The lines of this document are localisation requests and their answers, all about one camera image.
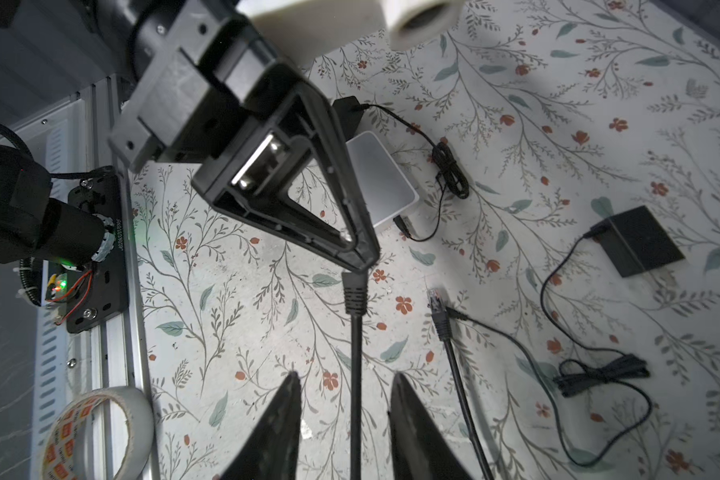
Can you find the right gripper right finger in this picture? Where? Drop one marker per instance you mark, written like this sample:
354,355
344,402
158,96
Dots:
418,450

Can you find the white network switch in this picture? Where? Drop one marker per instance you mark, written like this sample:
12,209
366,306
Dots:
386,189

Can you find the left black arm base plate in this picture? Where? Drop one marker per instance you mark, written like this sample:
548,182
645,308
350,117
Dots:
103,294

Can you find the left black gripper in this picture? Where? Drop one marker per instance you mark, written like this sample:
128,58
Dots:
208,83

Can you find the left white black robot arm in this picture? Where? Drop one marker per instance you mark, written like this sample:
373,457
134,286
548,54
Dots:
32,223

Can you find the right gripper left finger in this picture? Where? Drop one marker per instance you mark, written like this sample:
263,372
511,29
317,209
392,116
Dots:
271,450

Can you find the clear tape roll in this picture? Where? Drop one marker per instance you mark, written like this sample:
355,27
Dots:
68,451

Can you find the aluminium front rail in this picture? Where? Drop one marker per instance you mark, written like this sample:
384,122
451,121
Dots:
71,140

